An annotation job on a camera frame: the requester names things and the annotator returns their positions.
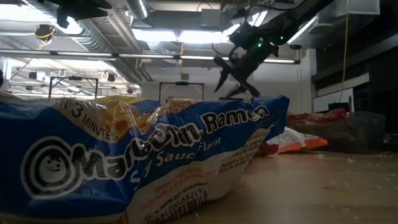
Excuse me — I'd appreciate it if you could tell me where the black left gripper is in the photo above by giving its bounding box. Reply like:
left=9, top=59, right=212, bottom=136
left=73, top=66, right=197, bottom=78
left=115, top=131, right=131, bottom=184
left=39, top=0, right=113, bottom=29

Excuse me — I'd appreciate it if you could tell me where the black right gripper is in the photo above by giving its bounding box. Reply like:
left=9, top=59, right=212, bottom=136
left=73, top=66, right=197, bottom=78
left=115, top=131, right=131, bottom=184
left=213, top=46, right=272, bottom=100

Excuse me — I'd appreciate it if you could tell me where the orange noodle package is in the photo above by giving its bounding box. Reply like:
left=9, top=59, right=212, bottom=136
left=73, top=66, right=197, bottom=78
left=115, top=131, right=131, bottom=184
left=264, top=126, right=330, bottom=155

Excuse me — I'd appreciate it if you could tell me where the red Maruchan noodle package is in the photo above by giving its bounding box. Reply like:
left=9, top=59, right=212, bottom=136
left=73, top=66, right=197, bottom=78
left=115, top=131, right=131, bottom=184
left=287, top=108, right=348, bottom=126

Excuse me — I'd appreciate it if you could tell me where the long ceiling light bar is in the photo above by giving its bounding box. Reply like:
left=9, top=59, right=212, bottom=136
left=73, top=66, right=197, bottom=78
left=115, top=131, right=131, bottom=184
left=0, top=49, right=301, bottom=65

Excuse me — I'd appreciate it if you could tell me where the dark sorting bin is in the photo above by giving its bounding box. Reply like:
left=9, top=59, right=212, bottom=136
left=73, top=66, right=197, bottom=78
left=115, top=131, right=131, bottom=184
left=287, top=111, right=387, bottom=154

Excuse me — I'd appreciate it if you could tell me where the silver corrugated ceiling duct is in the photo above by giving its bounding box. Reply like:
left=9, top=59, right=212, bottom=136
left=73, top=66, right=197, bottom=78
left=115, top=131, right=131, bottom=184
left=71, top=21, right=116, bottom=54

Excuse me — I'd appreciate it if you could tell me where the black yellow ceiling cable reel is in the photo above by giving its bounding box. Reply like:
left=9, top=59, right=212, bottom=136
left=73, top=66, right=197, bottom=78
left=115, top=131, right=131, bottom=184
left=34, top=24, right=57, bottom=42

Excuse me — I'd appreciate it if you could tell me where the black metal frame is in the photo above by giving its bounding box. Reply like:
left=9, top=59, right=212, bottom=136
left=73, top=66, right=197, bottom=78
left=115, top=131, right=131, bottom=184
left=159, top=81, right=205, bottom=103
left=48, top=76, right=100, bottom=100

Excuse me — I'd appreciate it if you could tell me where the round silver ceiling duct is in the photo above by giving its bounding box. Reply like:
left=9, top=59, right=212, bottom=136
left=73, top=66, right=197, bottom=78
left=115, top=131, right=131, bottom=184
left=126, top=0, right=150, bottom=20

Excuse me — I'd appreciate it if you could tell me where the yellow hanging cable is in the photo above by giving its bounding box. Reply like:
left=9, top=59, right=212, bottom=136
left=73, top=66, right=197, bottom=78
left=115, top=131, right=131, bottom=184
left=338, top=0, right=351, bottom=103

